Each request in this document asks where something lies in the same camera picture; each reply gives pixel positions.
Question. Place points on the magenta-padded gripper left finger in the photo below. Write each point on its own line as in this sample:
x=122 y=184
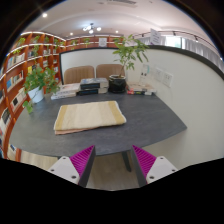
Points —
x=65 y=168

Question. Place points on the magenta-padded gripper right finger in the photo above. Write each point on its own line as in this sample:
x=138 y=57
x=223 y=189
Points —
x=159 y=168

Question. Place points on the cream and yellow striped towel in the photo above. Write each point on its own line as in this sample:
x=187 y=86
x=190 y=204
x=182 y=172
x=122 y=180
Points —
x=88 y=116

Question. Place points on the dark table leg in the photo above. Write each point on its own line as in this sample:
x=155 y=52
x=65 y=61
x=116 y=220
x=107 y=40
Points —
x=126 y=161

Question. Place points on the white flat book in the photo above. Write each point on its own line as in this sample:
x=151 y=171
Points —
x=63 y=95

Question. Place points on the red spined book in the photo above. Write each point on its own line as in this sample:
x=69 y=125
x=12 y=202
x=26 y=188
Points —
x=138 y=92

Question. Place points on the white cover book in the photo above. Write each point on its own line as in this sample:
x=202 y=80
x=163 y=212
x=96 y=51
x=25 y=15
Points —
x=68 y=88

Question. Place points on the dark blue flat book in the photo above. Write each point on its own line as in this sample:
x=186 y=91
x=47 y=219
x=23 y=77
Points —
x=91 y=91

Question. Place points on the thick dark blue book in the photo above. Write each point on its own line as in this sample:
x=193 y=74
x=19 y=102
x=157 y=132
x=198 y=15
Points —
x=94 y=83

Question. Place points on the leafy plant in white pot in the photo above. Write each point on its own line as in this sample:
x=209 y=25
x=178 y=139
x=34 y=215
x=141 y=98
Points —
x=37 y=81

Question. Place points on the clear acrylic sign holder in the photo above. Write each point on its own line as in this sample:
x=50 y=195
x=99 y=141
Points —
x=144 y=75

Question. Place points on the tall plant in black pot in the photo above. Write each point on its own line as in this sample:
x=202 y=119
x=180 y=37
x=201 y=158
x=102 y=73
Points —
x=117 y=83

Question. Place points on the tan padded chair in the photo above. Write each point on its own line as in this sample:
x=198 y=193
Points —
x=78 y=74
x=109 y=70

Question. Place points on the orange wooden bookshelf unit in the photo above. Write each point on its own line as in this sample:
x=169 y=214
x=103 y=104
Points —
x=16 y=80

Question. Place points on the white curtain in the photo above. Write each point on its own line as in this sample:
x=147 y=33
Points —
x=203 y=50

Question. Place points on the white paper notice on shelf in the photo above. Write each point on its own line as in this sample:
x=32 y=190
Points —
x=103 y=42

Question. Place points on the white sign card on partition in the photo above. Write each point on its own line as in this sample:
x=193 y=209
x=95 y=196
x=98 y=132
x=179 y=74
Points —
x=155 y=36

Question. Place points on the multi-bulb ceiling lamp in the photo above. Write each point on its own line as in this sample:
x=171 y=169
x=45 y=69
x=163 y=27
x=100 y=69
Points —
x=91 y=28

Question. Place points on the white wall socket plate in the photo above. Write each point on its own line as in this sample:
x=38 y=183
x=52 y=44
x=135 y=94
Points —
x=167 y=79
x=158 y=74

